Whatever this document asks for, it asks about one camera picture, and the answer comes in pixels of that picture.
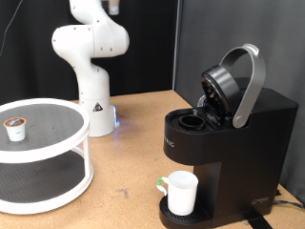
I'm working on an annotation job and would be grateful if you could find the white mug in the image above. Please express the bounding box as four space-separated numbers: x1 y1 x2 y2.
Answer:
155 170 199 217

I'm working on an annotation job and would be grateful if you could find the thin grey hanging cable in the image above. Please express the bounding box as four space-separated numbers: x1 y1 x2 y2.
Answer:
0 0 25 57

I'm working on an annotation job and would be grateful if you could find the silver handled brewer lid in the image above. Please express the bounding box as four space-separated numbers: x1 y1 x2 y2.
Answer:
196 43 267 130

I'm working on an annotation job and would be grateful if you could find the grey fabric partition panel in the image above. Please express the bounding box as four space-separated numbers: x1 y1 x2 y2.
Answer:
173 0 305 204

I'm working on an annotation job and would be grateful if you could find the white two-tier turntable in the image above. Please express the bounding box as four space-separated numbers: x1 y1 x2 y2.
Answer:
0 97 95 216

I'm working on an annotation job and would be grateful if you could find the black tape strip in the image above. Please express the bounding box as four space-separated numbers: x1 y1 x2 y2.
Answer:
242 209 275 229

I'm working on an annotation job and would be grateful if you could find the black backdrop curtain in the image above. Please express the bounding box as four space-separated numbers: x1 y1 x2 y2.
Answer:
0 0 179 106

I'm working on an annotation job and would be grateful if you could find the black Keurig coffee machine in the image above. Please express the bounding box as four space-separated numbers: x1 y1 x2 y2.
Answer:
158 76 299 229

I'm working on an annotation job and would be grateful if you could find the braided grey power cable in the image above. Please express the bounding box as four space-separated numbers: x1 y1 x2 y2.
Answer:
274 198 305 211

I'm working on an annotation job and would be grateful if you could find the white coffee pod orange rim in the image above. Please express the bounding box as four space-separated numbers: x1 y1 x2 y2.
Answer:
3 116 28 142

